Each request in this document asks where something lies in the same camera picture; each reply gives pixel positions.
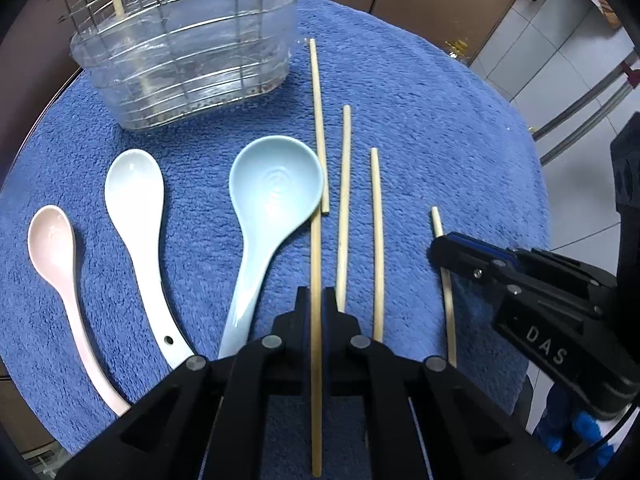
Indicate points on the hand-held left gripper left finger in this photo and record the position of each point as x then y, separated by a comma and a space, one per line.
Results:
304, 320

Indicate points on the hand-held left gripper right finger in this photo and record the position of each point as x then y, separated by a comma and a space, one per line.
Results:
328, 320

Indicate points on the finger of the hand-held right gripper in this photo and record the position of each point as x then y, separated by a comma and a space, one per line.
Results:
492, 252
465, 262

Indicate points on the light blue ceramic spoon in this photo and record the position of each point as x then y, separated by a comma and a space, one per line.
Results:
272, 185

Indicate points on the white ceramic spoon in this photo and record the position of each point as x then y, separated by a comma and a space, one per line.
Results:
132, 190

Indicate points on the pink ceramic spoon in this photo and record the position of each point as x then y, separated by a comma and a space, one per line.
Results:
50, 240

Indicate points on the person's right hand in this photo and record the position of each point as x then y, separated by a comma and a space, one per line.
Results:
585, 430

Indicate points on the blue towel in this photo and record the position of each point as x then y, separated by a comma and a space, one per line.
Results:
425, 150

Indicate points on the metal tube frame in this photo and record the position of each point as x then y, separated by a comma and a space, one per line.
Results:
575, 120

